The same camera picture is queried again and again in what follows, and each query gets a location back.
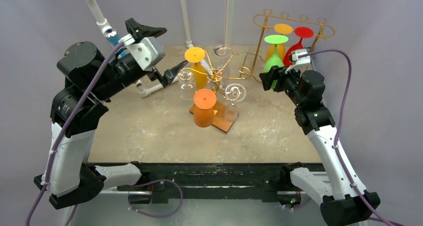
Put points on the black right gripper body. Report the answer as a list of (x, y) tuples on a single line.
[(274, 80)]

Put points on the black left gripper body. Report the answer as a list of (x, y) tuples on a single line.
[(127, 76)]

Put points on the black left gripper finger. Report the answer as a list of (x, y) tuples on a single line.
[(139, 31), (170, 74)]

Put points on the clear wine glass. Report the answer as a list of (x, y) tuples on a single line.
[(223, 53), (187, 84), (234, 93)]

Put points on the green plastic wine glass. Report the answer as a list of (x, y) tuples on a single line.
[(274, 60)]

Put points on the yellow wine glass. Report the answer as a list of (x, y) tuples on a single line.
[(282, 29), (195, 55)]

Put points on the orange plastic wine glass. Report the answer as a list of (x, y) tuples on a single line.
[(204, 100)]

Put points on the gold scroll glass tree stand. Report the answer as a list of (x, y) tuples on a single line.
[(217, 83)]

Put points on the yellow wine glass front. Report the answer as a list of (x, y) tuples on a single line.
[(282, 29)]

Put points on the red plastic wine glass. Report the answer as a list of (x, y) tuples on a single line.
[(301, 32)]

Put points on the gold wire wine glass rack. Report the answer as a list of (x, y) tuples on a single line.
[(322, 31)]

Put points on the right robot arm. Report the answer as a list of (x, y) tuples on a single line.
[(344, 200)]

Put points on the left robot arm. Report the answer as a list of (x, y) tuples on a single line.
[(91, 80)]

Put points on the white PVC pipe frame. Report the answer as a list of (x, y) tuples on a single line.
[(104, 24)]

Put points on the blue faucet handle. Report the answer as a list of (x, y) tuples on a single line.
[(113, 37)]

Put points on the black table front rail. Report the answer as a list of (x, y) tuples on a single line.
[(216, 181)]

